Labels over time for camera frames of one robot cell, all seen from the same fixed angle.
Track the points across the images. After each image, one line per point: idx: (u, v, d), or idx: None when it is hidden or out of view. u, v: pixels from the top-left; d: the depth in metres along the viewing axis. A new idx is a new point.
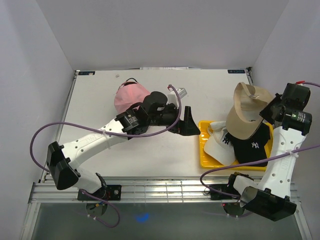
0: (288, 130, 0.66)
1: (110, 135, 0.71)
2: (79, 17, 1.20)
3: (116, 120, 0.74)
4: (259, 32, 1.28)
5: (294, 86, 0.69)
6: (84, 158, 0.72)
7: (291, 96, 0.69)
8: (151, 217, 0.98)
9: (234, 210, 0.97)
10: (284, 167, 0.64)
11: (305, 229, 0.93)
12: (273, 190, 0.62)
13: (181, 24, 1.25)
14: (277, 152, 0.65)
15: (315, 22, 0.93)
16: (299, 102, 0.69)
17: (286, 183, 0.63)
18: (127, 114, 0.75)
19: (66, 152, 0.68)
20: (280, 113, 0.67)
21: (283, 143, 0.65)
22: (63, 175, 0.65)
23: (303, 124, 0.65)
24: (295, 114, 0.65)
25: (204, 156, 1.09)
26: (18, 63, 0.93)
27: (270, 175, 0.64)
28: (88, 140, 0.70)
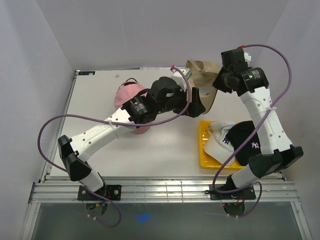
0: (254, 91, 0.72)
1: (117, 125, 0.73)
2: (79, 17, 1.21)
3: (122, 109, 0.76)
4: (259, 32, 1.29)
5: (232, 52, 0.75)
6: (93, 151, 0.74)
7: (235, 61, 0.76)
8: (151, 217, 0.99)
9: (234, 211, 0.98)
10: (273, 122, 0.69)
11: (305, 229, 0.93)
12: (280, 148, 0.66)
13: (181, 24, 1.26)
14: (261, 114, 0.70)
15: (314, 22, 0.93)
16: (243, 62, 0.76)
17: (283, 135, 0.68)
18: (134, 102, 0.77)
19: (74, 145, 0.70)
20: (239, 81, 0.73)
21: (260, 104, 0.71)
22: (74, 167, 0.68)
23: (261, 78, 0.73)
24: (250, 74, 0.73)
25: (204, 156, 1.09)
26: (18, 63, 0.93)
27: (269, 136, 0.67)
28: (95, 132, 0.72)
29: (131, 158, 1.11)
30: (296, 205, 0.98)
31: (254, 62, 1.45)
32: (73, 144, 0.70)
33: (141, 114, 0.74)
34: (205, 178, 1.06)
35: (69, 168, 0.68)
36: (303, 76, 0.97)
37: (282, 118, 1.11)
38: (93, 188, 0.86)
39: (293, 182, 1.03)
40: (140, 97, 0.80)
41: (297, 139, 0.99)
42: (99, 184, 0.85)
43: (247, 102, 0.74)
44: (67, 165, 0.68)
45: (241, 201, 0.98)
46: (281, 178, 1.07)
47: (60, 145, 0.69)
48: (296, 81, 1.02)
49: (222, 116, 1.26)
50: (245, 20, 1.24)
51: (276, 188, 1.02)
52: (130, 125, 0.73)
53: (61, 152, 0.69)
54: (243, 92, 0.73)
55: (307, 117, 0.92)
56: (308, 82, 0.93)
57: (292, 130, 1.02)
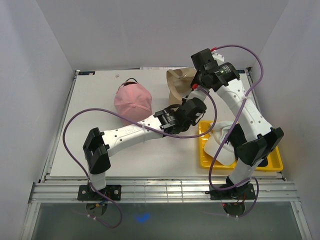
0: (228, 84, 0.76)
1: (148, 129, 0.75)
2: (79, 17, 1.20)
3: (155, 116, 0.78)
4: (259, 32, 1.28)
5: (200, 53, 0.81)
6: (120, 148, 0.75)
7: (206, 61, 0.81)
8: (151, 217, 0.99)
9: (234, 211, 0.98)
10: (251, 109, 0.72)
11: (305, 229, 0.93)
12: (262, 132, 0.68)
13: (181, 24, 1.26)
14: (238, 104, 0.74)
15: (313, 22, 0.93)
16: (213, 60, 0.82)
17: (262, 120, 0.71)
18: (165, 114, 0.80)
19: (106, 139, 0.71)
20: (214, 77, 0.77)
21: (236, 95, 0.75)
22: (101, 160, 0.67)
23: (232, 71, 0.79)
24: (221, 69, 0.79)
25: (204, 156, 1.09)
26: (18, 64, 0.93)
27: (250, 123, 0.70)
28: (127, 131, 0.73)
29: (131, 158, 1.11)
30: (296, 205, 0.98)
31: (254, 61, 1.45)
32: (105, 137, 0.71)
33: (170, 126, 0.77)
34: (205, 178, 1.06)
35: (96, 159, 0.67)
36: (303, 76, 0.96)
37: (282, 118, 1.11)
38: (97, 187, 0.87)
39: (293, 182, 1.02)
40: (171, 111, 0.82)
41: (297, 139, 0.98)
42: (100, 183, 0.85)
43: (224, 96, 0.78)
44: (95, 157, 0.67)
45: (241, 202, 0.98)
46: (281, 178, 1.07)
47: (92, 136, 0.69)
48: (296, 81, 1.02)
49: (222, 116, 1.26)
50: (245, 20, 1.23)
51: (276, 188, 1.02)
52: (161, 132, 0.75)
53: (91, 143, 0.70)
54: (219, 87, 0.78)
55: (307, 117, 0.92)
56: (308, 82, 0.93)
57: (292, 130, 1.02)
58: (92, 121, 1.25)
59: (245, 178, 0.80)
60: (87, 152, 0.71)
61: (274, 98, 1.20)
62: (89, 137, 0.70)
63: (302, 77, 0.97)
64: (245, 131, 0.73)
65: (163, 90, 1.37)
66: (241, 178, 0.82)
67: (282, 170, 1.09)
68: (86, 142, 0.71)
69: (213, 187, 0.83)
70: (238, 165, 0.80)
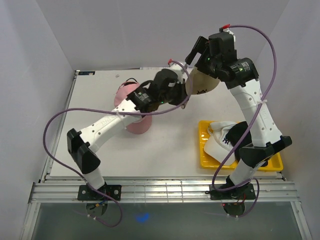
0: (245, 85, 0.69)
1: (124, 115, 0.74)
2: (79, 17, 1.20)
3: (128, 99, 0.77)
4: (259, 31, 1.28)
5: (220, 40, 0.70)
6: (103, 140, 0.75)
7: (225, 51, 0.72)
8: (151, 217, 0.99)
9: (234, 211, 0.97)
10: (265, 115, 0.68)
11: (305, 229, 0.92)
12: (271, 141, 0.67)
13: (181, 24, 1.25)
14: (252, 109, 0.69)
15: (314, 22, 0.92)
16: (233, 50, 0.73)
17: (274, 127, 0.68)
18: (137, 93, 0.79)
19: (84, 137, 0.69)
20: (229, 73, 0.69)
21: (251, 98, 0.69)
22: (85, 158, 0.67)
23: (251, 70, 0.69)
24: (240, 66, 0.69)
25: (204, 156, 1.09)
26: (17, 64, 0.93)
27: (261, 130, 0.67)
28: (103, 122, 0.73)
29: (131, 158, 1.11)
30: (296, 206, 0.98)
31: (255, 61, 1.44)
32: (83, 136, 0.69)
33: (145, 103, 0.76)
34: (205, 178, 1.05)
35: (81, 159, 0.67)
36: (304, 75, 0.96)
37: (283, 118, 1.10)
38: (95, 186, 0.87)
39: (293, 182, 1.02)
40: (144, 89, 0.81)
41: (298, 139, 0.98)
42: (100, 181, 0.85)
43: (238, 95, 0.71)
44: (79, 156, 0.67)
45: (241, 201, 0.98)
46: (281, 178, 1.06)
47: (70, 138, 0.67)
48: (296, 80, 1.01)
49: (222, 116, 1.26)
50: (245, 20, 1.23)
51: (276, 188, 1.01)
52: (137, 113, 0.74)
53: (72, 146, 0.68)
54: (233, 86, 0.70)
55: (308, 117, 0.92)
56: (308, 82, 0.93)
57: (293, 129, 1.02)
58: (93, 121, 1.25)
59: (245, 180, 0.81)
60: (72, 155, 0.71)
61: (275, 98, 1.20)
62: (67, 140, 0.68)
63: (302, 77, 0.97)
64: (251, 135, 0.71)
65: None
66: (241, 179, 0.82)
67: (282, 170, 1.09)
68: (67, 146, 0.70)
69: (215, 189, 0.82)
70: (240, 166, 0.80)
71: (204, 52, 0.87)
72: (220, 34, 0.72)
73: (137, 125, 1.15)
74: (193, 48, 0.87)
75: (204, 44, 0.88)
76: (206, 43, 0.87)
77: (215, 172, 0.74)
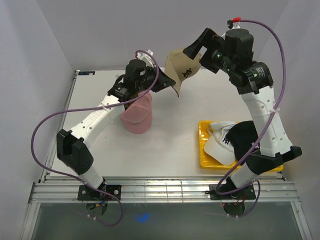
0: (259, 92, 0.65)
1: (110, 108, 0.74)
2: (79, 17, 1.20)
3: (109, 95, 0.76)
4: (259, 32, 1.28)
5: (239, 41, 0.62)
6: (94, 136, 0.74)
7: (241, 53, 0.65)
8: (150, 217, 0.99)
9: (234, 210, 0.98)
10: (276, 125, 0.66)
11: (305, 229, 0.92)
12: (281, 151, 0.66)
13: (181, 24, 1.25)
14: (264, 117, 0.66)
15: (313, 22, 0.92)
16: (249, 52, 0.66)
17: (284, 137, 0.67)
18: (116, 88, 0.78)
19: (77, 134, 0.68)
20: (243, 79, 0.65)
21: (264, 106, 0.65)
22: (80, 155, 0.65)
23: (266, 76, 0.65)
24: (255, 72, 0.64)
25: (204, 156, 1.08)
26: (18, 64, 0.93)
27: (271, 140, 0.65)
28: (92, 118, 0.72)
29: (132, 158, 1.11)
30: (295, 206, 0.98)
31: None
32: (75, 133, 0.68)
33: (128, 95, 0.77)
34: (205, 178, 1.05)
35: (77, 156, 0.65)
36: (304, 75, 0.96)
37: (283, 118, 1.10)
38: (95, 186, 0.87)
39: (293, 182, 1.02)
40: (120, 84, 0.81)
41: (298, 139, 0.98)
42: (98, 180, 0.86)
43: (250, 101, 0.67)
44: (74, 153, 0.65)
45: (241, 201, 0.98)
46: (281, 178, 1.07)
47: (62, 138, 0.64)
48: (296, 80, 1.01)
49: (222, 116, 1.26)
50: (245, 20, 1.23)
51: (276, 188, 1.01)
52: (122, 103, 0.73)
53: (63, 146, 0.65)
54: (246, 91, 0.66)
55: (308, 117, 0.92)
56: (308, 83, 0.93)
57: (293, 129, 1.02)
58: None
59: (247, 183, 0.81)
60: (63, 157, 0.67)
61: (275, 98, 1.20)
62: (58, 141, 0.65)
63: (302, 76, 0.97)
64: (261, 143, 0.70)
65: (163, 90, 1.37)
66: (243, 181, 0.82)
67: (282, 170, 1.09)
68: (57, 148, 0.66)
69: (217, 189, 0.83)
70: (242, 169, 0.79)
71: (211, 47, 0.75)
72: (239, 34, 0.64)
73: (134, 126, 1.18)
74: (199, 41, 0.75)
75: (211, 37, 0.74)
76: (213, 36, 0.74)
77: (225, 175, 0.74)
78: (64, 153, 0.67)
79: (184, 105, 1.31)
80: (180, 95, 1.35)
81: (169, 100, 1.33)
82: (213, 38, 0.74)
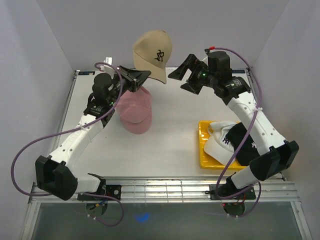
0: (239, 97, 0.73)
1: (89, 126, 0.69)
2: (79, 17, 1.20)
3: (86, 114, 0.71)
4: (259, 32, 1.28)
5: (218, 60, 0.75)
6: (76, 159, 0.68)
7: (221, 69, 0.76)
8: (150, 217, 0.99)
9: (234, 211, 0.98)
10: (263, 122, 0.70)
11: (305, 229, 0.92)
12: (275, 145, 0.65)
13: (181, 24, 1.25)
14: (249, 116, 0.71)
15: (313, 22, 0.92)
16: (229, 69, 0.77)
17: (275, 132, 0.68)
18: (92, 107, 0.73)
19: (57, 159, 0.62)
20: (224, 90, 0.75)
21: (246, 107, 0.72)
22: (63, 180, 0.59)
23: (243, 86, 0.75)
24: (232, 83, 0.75)
25: (204, 156, 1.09)
26: (18, 64, 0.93)
27: (261, 135, 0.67)
28: (71, 139, 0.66)
29: (131, 158, 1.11)
30: (296, 206, 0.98)
31: (254, 61, 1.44)
32: (56, 158, 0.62)
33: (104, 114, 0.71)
34: (205, 178, 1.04)
35: (59, 182, 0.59)
36: (304, 75, 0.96)
37: (283, 118, 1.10)
38: (94, 189, 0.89)
39: (293, 182, 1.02)
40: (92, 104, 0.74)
41: (297, 140, 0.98)
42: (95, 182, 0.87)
43: (234, 107, 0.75)
44: (57, 179, 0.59)
45: (240, 202, 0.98)
46: (281, 178, 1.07)
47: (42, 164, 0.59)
48: (296, 80, 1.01)
49: (222, 116, 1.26)
50: (244, 20, 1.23)
51: (276, 188, 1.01)
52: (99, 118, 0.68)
53: (43, 173, 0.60)
54: (229, 100, 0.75)
55: (307, 117, 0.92)
56: (308, 83, 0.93)
57: (293, 129, 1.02)
58: None
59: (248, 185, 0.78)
60: (45, 186, 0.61)
61: (275, 98, 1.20)
62: (37, 169, 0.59)
63: (302, 76, 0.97)
64: (255, 142, 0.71)
65: (163, 91, 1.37)
66: (244, 183, 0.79)
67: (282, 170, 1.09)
68: (37, 177, 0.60)
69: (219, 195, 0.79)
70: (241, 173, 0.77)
71: (195, 70, 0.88)
72: (218, 54, 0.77)
73: (134, 126, 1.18)
74: (185, 65, 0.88)
75: (195, 61, 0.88)
76: (196, 60, 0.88)
77: (218, 181, 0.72)
78: (45, 181, 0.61)
79: (184, 105, 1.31)
80: (180, 95, 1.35)
81: (169, 100, 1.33)
82: (196, 61, 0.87)
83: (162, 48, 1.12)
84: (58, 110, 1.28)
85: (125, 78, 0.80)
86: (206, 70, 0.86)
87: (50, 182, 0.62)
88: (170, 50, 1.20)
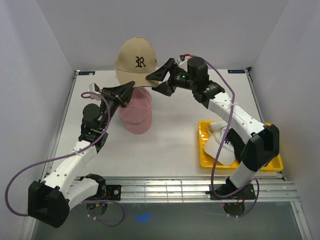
0: (215, 97, 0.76)
1: (83, 151, 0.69)
2: (79, 16, 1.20)
3: (81, 139, 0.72)
4: (260, 31, 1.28)
5: (198, 70, 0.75)
6: (70, 184, 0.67)
7: (200, 77, 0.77)
8: (151, 217, 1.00)
9: (234, 210, 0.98)
10: (241, 114, 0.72)
11: (305, 229, 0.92)
12: (255, 131, 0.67)
13: (181, 24, 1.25)
14: (227, 112, 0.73)
15: (313, 21, 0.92)
16: (207, 75, 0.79)
17: (254, 120, 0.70)
18: (86, 134, 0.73)
19: (51, 184, 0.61)
20: (202, 96, 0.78)
21: (224, 104, 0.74)
22: (57, 206, 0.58)
23: (218, 88, 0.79)
24: (208, 88, 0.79)
25: (204, 156, 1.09)
26: (18, 64, 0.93)
27: (242, 125, 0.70)
28: (66, 164, 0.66)
29: (131, 159, 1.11)
30: (296, 206, 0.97)
31: (255, 61, 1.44)
32: (49, 183, 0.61)
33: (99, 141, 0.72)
34: (205, 178, 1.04)
35: (52, 207, 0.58)
36: (304, 75, 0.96)
37: (283, 118, 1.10)
38: (92, 193, 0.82)
39: (293, 182, 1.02)
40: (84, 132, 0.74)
41: (297, 140, 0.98)
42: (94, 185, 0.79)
43: (213, 107, 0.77)
44: (50, 205, 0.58)
45: (241, 201, 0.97)
46: (281, 178, 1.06)
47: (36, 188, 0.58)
48: (296, 80, 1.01)
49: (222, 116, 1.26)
50: (245, 20, 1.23)
51: (276, 188, 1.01)
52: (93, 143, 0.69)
53: (36, 199, 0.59)
54: (208, 103, 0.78)
55: (308, 117, 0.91)
56: (308, 83, 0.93)
57: (293, 129, 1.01)
58: None
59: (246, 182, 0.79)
60: (35, 212, 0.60)
61: (275, 99, 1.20)
62: (30, 194, 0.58)
63: (303, 76, 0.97)
64: (240, 134, 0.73)
65: None
66: (243, 181, 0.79)
67: (282, 170, 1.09)
68: (29, 203, 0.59)
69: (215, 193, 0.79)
70: (239, 169, 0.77)
71: (174, 71, 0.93)
72: (196, 62, 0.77)
73: (135, 126, 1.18)
74: (165, 67, 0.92)
75: (172, 65, 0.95)
76: (174, 65, 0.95)
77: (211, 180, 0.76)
78: (37, 207, 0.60)
79: (184, 105, 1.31)
80: (180, 95, 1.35)
81: (169, 100, 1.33)
82: (174, 65, 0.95)
83: (139, 50, 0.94)
84: (58, 111, 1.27)
85: (111, 100, 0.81)
86: (184, 73, 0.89)
87: (41, 208, 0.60)
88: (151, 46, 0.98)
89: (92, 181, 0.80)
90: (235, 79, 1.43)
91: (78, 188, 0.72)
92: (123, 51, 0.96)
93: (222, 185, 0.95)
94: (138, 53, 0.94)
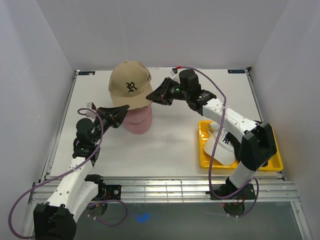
0: (207, 103, 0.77)
1: (80, 167, 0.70)
2: (79, 16, 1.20)
3: (75, 156, 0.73)
4: (260, 32, 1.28)
5: (189, 80, 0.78)
6: (73, 200, 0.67)
7: (192, 86, 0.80)
8: (151, 217, 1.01)
9: (234, 210, 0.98)
10: (233, 116, 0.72)
11: (305, 229, 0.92)
12: (249, 129, 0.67)
13: (181, 24, 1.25)
14: (220, 115, 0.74)
15: (313, 20, 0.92)
16: (198, 85, 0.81)
17: (246, 119, 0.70)
18: (79, 150, 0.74)
19: (56, 203, 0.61)
20: (196, 104, 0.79)
21: (216, 108, 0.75)
22: (66, 222, 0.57)
23: (210, 95, 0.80)
24: (200, 95, 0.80)
25: (204, 156, 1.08)
26: (18, 64, 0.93)
27: (235, 125, 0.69)
28: (66, 182, 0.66)
29: (131, 158, 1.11)
30: (296, 206, 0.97)
31: (255, 61, 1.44)
32: (54, 202, 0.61)
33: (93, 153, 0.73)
34: (205, 178, 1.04)
35: (61, 225, 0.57)
36: (304, 75, 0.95)
37: (283, 118, 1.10)
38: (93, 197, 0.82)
39: (292, 182, 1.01)
40: (77, 148, 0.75)
41: (297, 140, 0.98)
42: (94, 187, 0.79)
43: (207, 113, 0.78)
44: (58, 223, 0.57)
45: (241, 202, 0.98)
46: (281, 178, 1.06)
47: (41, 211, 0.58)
48: (296, 80, 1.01)
49: None
50: (245, 20, 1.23)
51: (276, 188, 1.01)
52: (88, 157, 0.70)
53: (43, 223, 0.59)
54: (202, 111, 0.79)
55: (308, 117, 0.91)
56: (308, 83, 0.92)
57: (293, 129, 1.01)
58: None
59: (246, 182, 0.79)
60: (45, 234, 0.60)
61: (274, 99, 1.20)
62: (36, 218, 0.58)
63: (303, 76, 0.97)
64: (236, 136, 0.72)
65: None
66: (243, 180, 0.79)
67: (282, 170, 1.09)
68: (37, 227, 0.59)
69: (215, 193, 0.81)
70: (238, 168, 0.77)
71: (169, 88, 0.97)
72: (188, 73, 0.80)
73: (135, 126, 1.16)
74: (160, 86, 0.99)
75: (168, 82, 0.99)
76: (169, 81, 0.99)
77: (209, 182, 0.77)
78: (45, 230, 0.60)
79: (184, 105, 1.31)
80: None
81: None
82: (168, 80, 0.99)
83: (128, 76, 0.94)
84: (58, 111, 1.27)
85: (104, 118, 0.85)
86: (178, 86, 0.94)
87: (50, 229, 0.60)
88: (140, 68, 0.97)
89: (90, 184, 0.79)
90: (235, 79, 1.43)
91: (79, 198, 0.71)
92: (115, 79, 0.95)
93: (221, 185, 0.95)
94: (128, 78, 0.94)
